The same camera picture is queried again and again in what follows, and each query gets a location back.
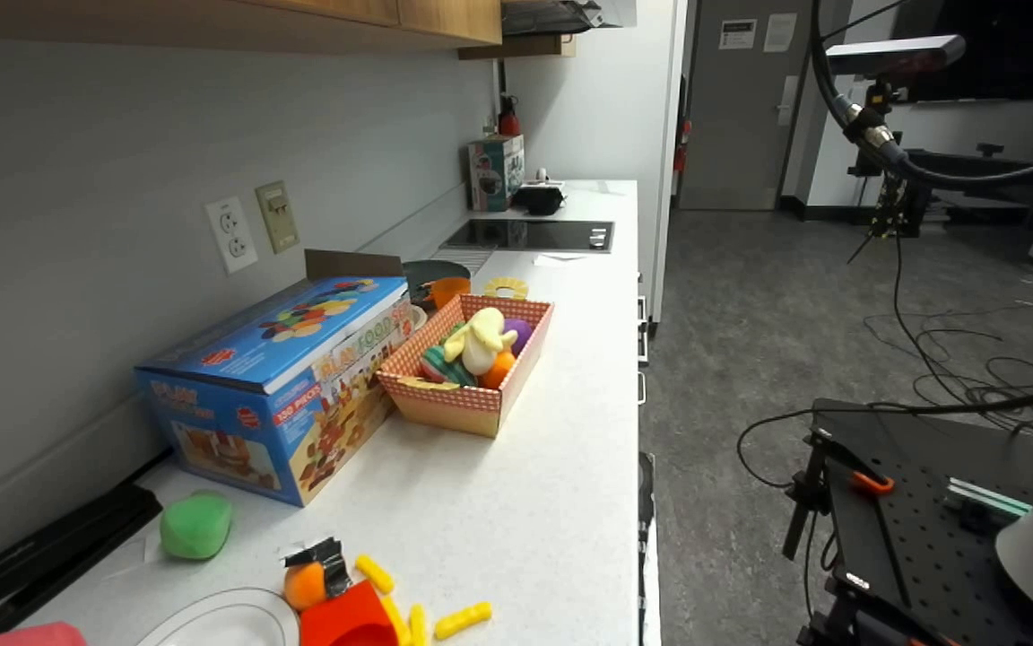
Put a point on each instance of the black toy piece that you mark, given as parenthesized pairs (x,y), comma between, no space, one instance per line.
(321,558)

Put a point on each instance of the black flat device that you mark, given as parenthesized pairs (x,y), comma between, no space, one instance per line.
(51,558)

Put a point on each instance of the yellow toy fry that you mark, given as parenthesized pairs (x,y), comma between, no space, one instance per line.
(463,619)
(376,574)
(419,627)

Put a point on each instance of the orange toy ball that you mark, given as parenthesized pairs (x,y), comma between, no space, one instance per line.
(304,586)

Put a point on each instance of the small clear plate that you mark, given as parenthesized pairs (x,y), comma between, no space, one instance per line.
(216,619)

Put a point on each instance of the green toy vegetable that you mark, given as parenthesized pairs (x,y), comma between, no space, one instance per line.
(445,369)

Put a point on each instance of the white paper sign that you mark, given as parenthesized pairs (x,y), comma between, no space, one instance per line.
(738,35)
(779,30)

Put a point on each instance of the black camera stand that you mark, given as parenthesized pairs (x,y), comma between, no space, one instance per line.
(894,201)

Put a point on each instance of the green toy sponge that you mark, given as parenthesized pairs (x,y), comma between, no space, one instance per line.
(197,530)

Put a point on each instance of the grey door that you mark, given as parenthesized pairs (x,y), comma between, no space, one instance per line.
(738,121)

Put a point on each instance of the beige wall switch plate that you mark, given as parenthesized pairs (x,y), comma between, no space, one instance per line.
(277,218)

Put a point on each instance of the blue toy food box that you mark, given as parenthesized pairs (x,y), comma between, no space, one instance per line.
(277,383)

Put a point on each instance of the dark grey round plate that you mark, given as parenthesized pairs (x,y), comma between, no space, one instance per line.
(431,269)

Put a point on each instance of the yellow toy slice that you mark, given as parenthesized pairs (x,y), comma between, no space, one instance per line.
(505,287)

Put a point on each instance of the orange clamp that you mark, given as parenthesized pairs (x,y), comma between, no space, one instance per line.
(875,482)

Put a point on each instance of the black stereo camera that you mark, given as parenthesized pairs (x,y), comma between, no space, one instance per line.
(900,54)

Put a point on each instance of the stainless range hood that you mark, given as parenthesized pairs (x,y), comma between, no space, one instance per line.
(564,14)

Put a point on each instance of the pale yellow toy corn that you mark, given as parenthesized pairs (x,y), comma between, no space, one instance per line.
(486,336)

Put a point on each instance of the black perforated table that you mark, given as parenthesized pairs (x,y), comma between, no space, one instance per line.
(934,552)

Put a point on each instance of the purple toy vegetable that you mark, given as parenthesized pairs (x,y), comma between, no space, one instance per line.
(523,331)

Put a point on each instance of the black bowl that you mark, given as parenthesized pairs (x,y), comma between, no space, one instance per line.
(537,200)

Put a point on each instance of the black glass cooktop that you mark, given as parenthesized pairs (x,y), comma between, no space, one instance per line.
(530,233)

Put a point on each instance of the red checkered cardboard basket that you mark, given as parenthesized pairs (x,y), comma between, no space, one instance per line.
(456,404)

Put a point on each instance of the white wall outlet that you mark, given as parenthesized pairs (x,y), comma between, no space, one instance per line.
(230,233)

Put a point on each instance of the orange plastic cup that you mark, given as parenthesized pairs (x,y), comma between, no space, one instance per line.
(445,293)

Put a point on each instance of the orange toy fruit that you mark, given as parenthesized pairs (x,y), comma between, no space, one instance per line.
(496,369)

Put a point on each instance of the teal bar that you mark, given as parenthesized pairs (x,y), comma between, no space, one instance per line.
(989,498)

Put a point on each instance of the red toy fries box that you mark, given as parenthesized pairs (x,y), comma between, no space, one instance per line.
(351,619)

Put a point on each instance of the black clamp mount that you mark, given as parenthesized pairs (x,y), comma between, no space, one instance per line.
(810,488)

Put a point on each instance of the teal cardboard box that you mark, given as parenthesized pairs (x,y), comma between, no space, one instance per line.
(496,171)

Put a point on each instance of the wooden wall cabinet frame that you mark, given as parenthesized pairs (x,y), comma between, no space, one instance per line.
(125,20)

